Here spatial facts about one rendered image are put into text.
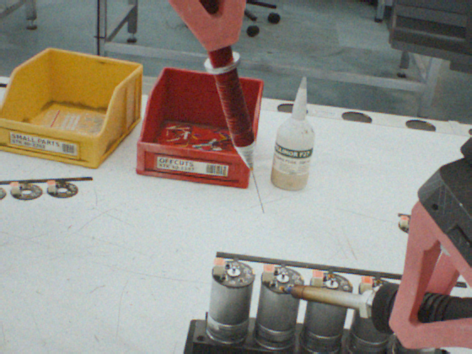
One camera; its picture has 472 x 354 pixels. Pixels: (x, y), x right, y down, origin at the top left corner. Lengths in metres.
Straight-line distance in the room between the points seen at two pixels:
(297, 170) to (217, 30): 0.32
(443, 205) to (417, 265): 0.05
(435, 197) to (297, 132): 0.37
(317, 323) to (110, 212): 0.23
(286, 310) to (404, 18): 0.19
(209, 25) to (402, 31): 0.08
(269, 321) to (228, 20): 0.18
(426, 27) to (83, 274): 0.31
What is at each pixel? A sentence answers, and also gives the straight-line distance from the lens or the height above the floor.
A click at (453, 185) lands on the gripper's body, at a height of 0.94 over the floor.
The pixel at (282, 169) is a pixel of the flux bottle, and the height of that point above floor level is 0.77.
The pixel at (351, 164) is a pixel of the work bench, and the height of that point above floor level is 0.75.
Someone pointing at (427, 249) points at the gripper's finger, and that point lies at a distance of 0.28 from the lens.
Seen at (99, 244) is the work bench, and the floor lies 0.75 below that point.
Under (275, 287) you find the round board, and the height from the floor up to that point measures 0.81.
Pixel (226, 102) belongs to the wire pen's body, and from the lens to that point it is 0.33.
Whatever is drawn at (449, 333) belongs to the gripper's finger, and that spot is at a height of 0.87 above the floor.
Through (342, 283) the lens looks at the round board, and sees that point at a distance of 0.41.
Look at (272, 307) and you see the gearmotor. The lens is 0.40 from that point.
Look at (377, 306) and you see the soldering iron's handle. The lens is 0.33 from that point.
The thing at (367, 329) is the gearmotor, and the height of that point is 0.79.
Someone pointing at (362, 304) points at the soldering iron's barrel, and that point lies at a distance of 0.34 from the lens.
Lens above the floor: 1.04
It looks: 30 degrees down
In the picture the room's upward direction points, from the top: 8 degrees clockwise
